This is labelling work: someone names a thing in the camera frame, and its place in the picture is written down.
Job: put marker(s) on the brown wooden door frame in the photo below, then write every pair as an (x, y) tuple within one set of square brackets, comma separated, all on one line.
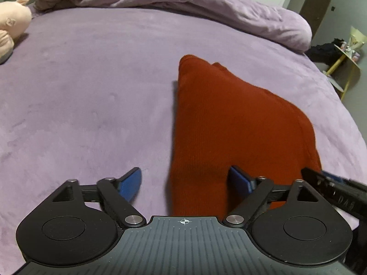
[(319, 3)]

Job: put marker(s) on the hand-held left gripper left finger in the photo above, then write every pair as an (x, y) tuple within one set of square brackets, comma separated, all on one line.
[(130, 184)]

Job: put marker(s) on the yellow metal stand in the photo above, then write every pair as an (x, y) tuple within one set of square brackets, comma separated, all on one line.
[(348, 68)]

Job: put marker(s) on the pink plush toy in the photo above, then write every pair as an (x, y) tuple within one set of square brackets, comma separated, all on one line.
[(11, 25)]

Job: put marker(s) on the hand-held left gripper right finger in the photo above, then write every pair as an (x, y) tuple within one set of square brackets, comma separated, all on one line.
[(239, 182)]

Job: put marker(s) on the dark clothes pile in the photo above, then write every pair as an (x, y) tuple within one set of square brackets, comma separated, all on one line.
[(325, 51)]

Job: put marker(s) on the cream paper bouquet wrap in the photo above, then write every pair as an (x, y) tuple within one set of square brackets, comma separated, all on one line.
[(357, 38)]

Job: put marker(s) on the purple bed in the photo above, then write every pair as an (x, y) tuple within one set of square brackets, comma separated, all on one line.
[(86, 106)]

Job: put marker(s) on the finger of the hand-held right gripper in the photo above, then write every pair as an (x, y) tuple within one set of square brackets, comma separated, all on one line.
[(334, 176), (332, 190)]

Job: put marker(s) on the purple duvet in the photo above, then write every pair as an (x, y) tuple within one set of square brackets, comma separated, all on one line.
[(200, 5)]

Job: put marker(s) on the red knit sweater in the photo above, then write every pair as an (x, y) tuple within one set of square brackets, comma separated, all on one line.
[(229, 126)]

